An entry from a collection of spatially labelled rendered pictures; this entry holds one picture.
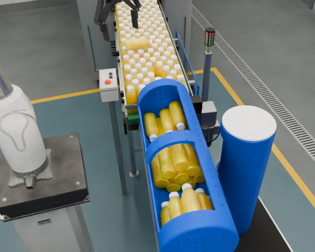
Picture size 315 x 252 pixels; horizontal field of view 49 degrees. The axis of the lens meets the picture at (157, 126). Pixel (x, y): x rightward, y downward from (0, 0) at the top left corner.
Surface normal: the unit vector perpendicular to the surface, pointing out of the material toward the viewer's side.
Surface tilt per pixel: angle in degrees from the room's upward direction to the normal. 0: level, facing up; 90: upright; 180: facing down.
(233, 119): 0
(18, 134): 64
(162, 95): 90
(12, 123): 6
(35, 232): 90
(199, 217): 1
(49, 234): 90
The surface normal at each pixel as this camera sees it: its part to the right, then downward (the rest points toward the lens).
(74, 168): -0.02, -0.75
